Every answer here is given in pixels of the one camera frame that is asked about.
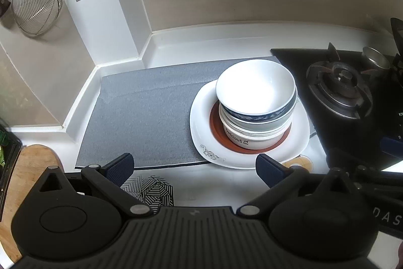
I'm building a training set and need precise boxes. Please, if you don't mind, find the grey counter mat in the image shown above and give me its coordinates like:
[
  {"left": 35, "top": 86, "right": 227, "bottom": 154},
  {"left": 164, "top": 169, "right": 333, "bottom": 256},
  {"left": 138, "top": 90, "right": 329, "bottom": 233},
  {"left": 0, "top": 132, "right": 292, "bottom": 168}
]
[{"left": 75, "top": 56, "right": 318, "bottom": 169}]

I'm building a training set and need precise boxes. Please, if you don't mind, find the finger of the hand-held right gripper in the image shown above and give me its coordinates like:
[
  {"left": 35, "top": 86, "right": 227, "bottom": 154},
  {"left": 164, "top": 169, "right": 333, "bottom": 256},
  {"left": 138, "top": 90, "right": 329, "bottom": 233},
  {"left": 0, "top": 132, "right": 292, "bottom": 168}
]
[
  {"left": 379, "top": 137, "right": 403, "bottom": 159},
  {"left": 356, "top": 164, "right": 403, "bottom": 187}
]

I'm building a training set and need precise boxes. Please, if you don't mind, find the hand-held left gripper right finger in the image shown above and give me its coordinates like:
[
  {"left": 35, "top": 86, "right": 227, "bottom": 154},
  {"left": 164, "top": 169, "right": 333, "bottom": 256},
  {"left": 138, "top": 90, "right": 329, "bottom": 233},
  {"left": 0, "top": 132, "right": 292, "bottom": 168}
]
[{"left": 236, "top": 154, "right": 364, "bottom": 218}]

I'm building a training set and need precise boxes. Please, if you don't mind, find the brown round plate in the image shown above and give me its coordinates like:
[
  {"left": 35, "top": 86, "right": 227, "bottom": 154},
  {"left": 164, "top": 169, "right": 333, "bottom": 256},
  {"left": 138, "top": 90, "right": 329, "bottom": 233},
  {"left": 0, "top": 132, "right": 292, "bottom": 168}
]
[{"left": 209, "top": 100, "right": 292, "bottom": 154}]

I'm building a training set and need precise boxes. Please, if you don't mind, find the green seasoning packet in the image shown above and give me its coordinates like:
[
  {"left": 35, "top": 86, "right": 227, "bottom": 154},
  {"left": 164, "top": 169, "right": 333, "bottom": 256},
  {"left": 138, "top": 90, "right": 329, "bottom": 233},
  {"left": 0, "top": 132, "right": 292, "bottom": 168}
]
[{"left": 0, "top": 133, "right": 7, "bottom": 167}]

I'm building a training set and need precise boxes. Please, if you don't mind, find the black white patterned sticker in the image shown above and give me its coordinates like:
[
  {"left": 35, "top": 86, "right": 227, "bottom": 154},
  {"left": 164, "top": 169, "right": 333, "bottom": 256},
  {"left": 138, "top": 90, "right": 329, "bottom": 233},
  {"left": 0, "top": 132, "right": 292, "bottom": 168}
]
[{"left": 121, "top": 174, "right": 175, "bottom": 206}]

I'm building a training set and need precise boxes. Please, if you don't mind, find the small steel cup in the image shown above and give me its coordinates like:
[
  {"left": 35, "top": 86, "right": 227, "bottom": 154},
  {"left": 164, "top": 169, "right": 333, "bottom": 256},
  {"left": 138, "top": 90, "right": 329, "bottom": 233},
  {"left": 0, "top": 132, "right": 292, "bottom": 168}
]
[{"left": 361, "top": 46, "right": 395, "bottom": 70}]

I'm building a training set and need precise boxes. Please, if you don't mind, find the wooden cutting board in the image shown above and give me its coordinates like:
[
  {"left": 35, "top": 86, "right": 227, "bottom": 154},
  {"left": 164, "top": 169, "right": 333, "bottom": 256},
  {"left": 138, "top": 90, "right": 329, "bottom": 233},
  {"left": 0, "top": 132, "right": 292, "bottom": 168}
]
[{"left": 0, "top": 144, "right": 65, "bottom": 263}]

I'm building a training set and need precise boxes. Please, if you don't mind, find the gas burner with grate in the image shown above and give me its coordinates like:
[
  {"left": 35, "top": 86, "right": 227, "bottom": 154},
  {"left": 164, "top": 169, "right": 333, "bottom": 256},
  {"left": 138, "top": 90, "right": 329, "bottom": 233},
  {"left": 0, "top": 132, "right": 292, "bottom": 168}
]
[
  {"left": 306, "top": 42, "right": 375, "bottom": 120},
  {"left": 390, "top": 17, "right": 403, "bottom": 59}
]

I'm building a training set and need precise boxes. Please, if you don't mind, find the white floral square plate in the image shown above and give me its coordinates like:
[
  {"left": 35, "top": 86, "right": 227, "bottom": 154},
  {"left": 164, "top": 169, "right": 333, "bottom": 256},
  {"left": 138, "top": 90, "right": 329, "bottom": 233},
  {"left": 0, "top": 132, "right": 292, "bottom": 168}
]
[{"left": 189, "top": 80, "right": 311, "bottom": 169}]

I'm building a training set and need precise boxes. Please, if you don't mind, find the round yellow sticker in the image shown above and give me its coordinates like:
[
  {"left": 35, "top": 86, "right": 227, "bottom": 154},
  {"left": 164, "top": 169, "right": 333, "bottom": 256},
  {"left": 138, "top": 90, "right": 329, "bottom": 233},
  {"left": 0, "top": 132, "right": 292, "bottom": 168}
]
[{"left": 282, "top": 155, "right": 313, "bottom": 170}]

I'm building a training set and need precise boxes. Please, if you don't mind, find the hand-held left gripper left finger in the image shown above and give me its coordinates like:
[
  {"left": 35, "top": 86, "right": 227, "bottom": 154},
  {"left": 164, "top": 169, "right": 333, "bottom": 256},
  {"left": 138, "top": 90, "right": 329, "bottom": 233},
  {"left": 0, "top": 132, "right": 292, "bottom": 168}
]
[{"left": 27, "top": 153, "right": 155, "bottom": 217}]

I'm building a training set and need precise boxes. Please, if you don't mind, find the black wire spice rack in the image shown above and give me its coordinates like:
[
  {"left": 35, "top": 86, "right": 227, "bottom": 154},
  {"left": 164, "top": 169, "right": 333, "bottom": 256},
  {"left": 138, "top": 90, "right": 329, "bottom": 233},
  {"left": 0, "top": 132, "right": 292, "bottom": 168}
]
[{"left": 0, "top": 122, "right": 22, "bottom": 216}]

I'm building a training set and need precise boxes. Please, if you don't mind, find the cream round bowl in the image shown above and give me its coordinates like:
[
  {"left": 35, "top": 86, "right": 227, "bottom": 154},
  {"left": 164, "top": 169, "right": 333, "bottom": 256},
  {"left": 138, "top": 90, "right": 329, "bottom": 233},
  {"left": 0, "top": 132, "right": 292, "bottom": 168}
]
[{"left": 219, "top": 113, "right": 292, "bottom": 150}]

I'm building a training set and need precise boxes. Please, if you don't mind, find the white bowl blue pattern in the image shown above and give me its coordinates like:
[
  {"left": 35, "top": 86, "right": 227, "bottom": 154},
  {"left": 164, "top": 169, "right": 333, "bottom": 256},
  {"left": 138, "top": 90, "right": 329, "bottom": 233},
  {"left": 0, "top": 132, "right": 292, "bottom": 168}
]
[{"left": 216, "top": 60, "right": 298, "bottom": 125}]

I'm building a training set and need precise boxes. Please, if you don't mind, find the black glass gas stove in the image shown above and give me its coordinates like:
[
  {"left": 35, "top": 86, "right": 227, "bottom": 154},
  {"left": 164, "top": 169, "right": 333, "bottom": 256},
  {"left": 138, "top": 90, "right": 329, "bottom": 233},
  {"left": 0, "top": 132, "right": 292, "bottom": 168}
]
[{"left": 270, "top": 44, "right": 403, "bottom": 169}]

